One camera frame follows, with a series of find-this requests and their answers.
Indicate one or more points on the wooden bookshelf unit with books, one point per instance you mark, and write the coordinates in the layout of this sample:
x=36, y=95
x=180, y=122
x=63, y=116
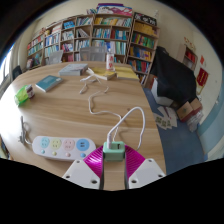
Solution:
x=110, y=33

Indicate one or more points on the green charger block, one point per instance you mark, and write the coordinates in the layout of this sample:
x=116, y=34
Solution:
x=114, y=153

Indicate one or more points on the dark chair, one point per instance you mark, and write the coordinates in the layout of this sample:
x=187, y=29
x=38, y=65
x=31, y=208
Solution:
x=16, y=72

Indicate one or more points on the grey book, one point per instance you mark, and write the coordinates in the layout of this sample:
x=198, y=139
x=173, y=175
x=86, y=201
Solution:
x=73, y=69

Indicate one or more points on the grey mesh chair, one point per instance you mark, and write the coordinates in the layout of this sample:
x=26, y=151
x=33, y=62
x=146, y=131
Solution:
x=55, y=57
x=93, y=54

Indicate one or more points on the papers on floor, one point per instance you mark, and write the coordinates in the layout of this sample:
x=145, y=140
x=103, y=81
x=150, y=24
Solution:
x=165, y=117

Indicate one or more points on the small wooden wall shelf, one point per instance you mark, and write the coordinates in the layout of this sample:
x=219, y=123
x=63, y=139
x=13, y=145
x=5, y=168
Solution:
x=189, y=56

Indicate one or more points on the cardboard box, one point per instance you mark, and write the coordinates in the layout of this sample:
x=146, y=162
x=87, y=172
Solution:
x=188, y=110

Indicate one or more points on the small dark jar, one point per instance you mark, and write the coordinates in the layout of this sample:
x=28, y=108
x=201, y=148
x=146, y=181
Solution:
x=30, y=91

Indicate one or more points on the black cloth cover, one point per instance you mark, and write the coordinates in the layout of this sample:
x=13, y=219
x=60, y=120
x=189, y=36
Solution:
x=173, y=75

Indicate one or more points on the white box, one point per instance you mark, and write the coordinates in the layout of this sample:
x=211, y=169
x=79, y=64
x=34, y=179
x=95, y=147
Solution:
x=161, y=96

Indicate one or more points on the red wall decoration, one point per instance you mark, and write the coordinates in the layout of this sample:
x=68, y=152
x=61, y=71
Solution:
x=202, y=76

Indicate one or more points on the white power strip pastel sockets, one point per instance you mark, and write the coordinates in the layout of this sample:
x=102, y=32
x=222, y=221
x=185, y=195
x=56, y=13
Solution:
x=63, y=148

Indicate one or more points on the window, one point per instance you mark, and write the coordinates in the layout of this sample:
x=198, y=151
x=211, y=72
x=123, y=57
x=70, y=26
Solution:
x=5, y=68

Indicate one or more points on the yellow book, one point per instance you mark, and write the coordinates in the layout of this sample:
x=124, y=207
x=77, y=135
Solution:
x=103, y=74
x=126, y=72

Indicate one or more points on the teal book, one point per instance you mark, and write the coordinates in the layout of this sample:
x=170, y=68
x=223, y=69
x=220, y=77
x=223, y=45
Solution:
x=49, y=82

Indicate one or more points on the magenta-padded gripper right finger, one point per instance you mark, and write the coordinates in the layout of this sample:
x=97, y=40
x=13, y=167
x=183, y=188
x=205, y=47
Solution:
x=146, y=173

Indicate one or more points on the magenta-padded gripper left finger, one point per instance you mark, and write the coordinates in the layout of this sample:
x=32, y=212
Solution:
x=81, y=173

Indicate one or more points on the white bottle red label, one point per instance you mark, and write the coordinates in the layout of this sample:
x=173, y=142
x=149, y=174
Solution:
x=110, y=60

